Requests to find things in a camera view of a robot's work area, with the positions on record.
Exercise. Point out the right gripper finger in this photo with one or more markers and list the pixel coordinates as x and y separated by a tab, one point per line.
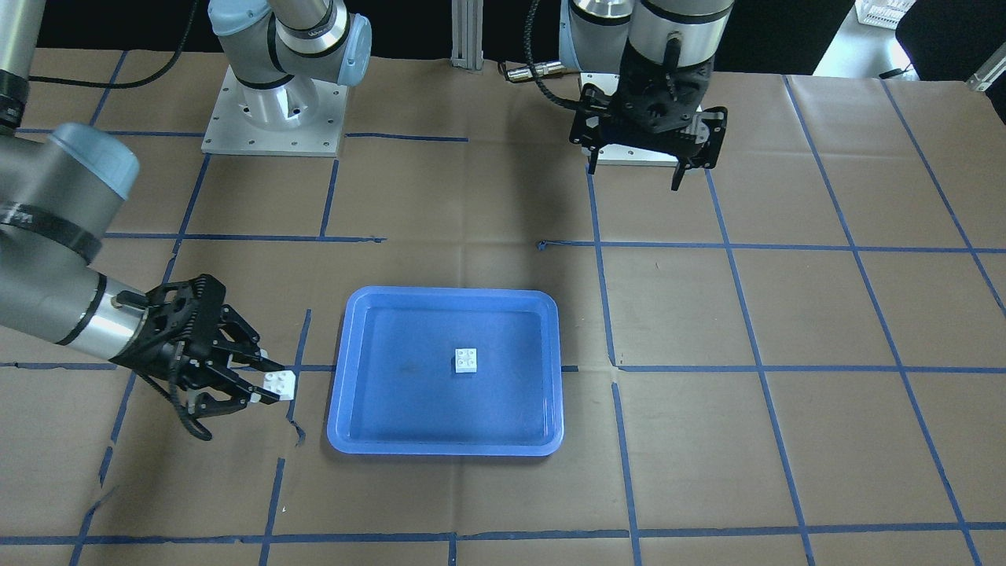
236	341
223	396

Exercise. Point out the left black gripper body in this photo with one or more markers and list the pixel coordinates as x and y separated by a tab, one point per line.
585	124

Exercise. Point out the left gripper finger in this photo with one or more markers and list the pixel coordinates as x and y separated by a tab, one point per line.
698	144
591	106

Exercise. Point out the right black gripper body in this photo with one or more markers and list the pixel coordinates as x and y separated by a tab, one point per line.
154	350

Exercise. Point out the white block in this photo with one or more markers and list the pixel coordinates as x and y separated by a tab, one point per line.
465	360
282	383

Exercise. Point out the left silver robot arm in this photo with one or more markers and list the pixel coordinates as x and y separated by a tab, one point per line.
663	54

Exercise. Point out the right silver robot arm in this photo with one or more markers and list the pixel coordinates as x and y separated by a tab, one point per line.
290	65

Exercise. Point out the blue plastic tray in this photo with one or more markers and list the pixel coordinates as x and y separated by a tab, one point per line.
395	392

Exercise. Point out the aluminium frame post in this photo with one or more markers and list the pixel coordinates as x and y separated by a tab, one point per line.
466	32

